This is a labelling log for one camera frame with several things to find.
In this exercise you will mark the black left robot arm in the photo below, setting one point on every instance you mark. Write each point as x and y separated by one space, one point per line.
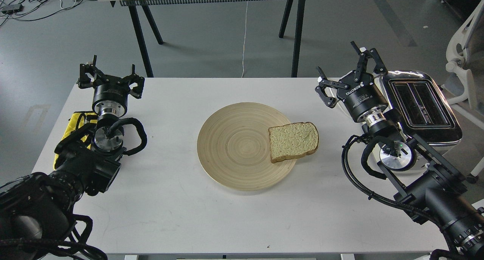
37 210

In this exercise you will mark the white office chair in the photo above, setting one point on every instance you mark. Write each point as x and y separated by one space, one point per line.
464 57

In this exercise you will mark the cream and chrome toaster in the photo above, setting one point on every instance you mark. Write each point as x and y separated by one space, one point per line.
415 106

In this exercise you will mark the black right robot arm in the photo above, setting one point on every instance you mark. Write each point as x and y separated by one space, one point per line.
429 191

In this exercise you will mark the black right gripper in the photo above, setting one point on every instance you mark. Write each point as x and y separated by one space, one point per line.
354 91

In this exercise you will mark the slice of white bread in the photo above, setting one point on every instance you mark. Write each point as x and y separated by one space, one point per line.
293 141

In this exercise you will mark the round wooden plate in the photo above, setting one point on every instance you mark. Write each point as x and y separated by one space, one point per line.
233 147

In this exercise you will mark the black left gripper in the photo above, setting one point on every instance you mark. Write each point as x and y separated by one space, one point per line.
109 95

